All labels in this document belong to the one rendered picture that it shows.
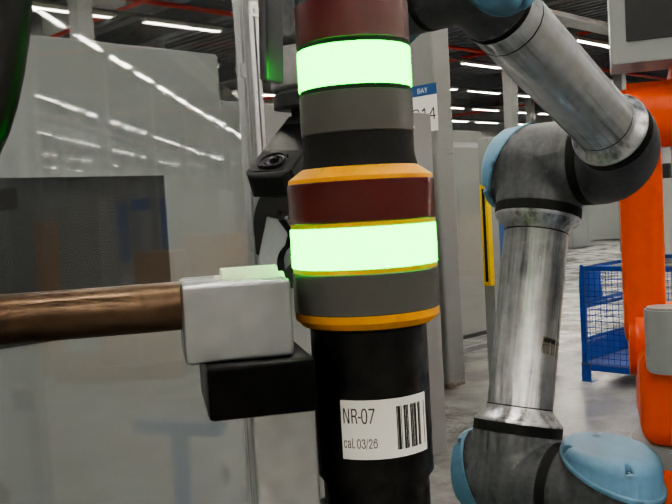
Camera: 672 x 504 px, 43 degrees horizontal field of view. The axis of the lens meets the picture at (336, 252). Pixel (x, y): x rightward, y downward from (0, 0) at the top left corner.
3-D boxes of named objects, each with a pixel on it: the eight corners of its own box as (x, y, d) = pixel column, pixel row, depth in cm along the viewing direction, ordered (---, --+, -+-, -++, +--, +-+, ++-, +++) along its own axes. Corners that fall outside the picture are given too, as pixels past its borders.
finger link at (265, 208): (292, 264, 84) (316, 181, 82) (284, 266, 82) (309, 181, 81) (252, 249, 85) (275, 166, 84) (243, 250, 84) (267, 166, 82)
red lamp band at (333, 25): (307, 36, 23) (304, -9, 23) (287, 59, 26) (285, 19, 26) (424, 35, 24) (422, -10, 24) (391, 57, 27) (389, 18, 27)
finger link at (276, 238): (295, 304, 89) (320, 220, 87) (269, 311, 83) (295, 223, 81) (269, 293, 90) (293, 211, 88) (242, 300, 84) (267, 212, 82)
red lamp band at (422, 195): (303, 226, 23) (300, 181, 23) (279, 225, 27) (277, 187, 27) (457, 217, 24) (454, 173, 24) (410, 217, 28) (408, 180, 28)
